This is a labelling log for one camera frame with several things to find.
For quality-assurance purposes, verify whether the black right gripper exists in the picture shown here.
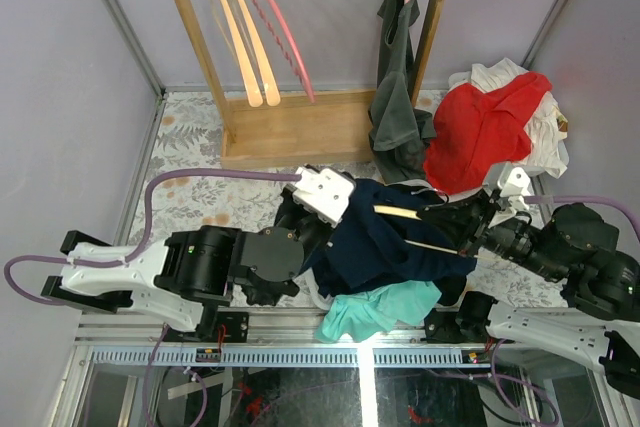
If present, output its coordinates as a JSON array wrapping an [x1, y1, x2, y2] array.
[[413, 183, 563, 279]]

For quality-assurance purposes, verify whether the cream plastic hanger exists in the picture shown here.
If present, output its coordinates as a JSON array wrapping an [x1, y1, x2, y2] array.
[[373, 188, 492, 261]]

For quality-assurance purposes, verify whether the navy blue t-shirt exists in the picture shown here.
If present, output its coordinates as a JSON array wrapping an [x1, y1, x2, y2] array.
[[303, 179, 477, 297]]

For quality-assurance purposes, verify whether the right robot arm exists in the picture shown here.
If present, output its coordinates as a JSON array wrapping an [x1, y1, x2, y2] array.
[[417, 191, 639, 398]]

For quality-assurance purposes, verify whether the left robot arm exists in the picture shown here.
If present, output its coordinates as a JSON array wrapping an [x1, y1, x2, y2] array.
[[41, 182, 354, 342]]

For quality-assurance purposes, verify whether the black t-shirt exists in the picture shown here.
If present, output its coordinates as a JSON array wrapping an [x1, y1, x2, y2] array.
[[390, 179, 468, 307]]

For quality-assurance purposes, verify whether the red t-shirt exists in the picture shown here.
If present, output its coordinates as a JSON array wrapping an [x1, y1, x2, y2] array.
[[424, 72, 551, 195]]

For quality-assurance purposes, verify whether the teal t-shirt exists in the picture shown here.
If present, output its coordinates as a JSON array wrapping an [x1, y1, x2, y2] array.
[[314, 281, 441, 343]]

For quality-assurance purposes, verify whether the grey t-shirt on hanger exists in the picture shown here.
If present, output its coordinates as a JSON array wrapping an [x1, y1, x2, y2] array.
[[368, 0, 436, 183]]

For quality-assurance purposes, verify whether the pink twisted-bar hanger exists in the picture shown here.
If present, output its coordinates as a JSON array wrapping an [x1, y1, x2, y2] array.
[[251, 0, 316, 104]]

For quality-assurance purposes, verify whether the light wooden hanger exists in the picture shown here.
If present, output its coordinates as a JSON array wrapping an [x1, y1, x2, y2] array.
[[209, 0, 263, 107], [233, 0, 281, 107]]

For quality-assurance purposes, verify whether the light wooden hanger left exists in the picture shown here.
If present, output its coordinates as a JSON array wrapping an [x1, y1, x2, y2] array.
[[209, 0, 263, 107]]

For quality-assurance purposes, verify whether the white garment pile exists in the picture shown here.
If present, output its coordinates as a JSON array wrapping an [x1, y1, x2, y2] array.
[[448, 58, 569, 178]]

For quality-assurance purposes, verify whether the wooden clothes rack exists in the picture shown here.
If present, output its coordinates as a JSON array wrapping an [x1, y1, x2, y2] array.
[[156, 0, 460, 171]]

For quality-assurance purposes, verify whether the floral table mat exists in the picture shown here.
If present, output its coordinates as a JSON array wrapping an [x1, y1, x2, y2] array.
[[139, 92, 566, 308]]

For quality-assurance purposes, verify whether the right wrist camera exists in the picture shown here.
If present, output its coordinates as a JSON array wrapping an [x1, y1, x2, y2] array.
[[483, 162, 533, 228]]

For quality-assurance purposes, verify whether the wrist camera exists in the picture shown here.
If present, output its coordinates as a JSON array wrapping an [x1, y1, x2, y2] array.
[[288, 167, 356, 228], [483, 162, 533, 228]]

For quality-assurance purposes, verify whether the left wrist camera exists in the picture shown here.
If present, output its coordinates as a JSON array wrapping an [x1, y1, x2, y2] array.
[[288, 167, 356, 228]]

